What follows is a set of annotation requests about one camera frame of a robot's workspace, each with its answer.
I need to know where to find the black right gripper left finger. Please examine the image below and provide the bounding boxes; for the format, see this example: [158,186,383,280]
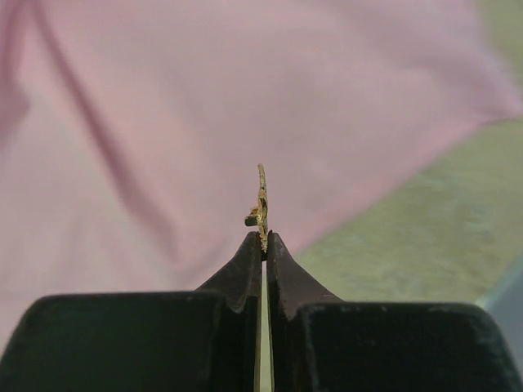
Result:
[1,232,262,391]

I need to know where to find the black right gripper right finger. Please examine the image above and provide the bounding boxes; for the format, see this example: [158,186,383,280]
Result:
[266,234,522,391]

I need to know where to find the gold rhinestone brooch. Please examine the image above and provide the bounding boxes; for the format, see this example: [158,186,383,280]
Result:
[244,163,269,261]

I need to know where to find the pink garment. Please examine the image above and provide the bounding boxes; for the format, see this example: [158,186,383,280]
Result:
[1,1,522,337]

